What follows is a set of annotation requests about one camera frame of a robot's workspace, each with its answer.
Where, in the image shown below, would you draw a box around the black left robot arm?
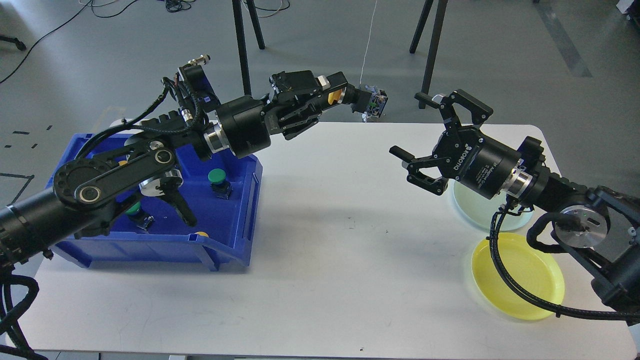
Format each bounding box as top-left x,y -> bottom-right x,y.
1,54 -> 358,271

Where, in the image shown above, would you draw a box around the green button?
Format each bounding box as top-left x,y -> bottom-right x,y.
125,202 -> 155,231
207,168 -> 233,200

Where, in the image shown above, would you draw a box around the black cable loop left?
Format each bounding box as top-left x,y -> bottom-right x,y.
0,265 -> 48,360

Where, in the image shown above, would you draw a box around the white cable with plug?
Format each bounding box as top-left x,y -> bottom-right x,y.
359,0 -> 379,123

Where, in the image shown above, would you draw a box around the black tripod legs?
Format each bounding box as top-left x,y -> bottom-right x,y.
409,0 -> 449,93
232,0 -> 266,96

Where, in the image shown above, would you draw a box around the pale green plate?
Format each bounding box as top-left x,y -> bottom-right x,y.
452,181 -> 534,231

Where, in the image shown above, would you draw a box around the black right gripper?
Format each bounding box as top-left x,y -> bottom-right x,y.
389,89 -> 523,201

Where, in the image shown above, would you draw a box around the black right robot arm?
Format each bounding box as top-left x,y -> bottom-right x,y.
390,89 -> 640,326

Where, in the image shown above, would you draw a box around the yellow plate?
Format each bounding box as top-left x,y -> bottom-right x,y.
471,232 -> 566,321

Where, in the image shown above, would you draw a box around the black floor cable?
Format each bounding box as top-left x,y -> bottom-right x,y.
0,0 -> 201,84

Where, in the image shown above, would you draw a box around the black tripod legs left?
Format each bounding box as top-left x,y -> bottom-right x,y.
232,0 -> 266,96

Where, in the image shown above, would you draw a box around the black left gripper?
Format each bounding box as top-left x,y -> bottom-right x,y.
215,70 -> 348,158

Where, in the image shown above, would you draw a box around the blue plastic bin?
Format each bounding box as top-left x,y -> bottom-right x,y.
52,145 -> 263,271

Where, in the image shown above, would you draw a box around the black tripod legs right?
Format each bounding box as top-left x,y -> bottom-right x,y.
409,0 -> 449,93

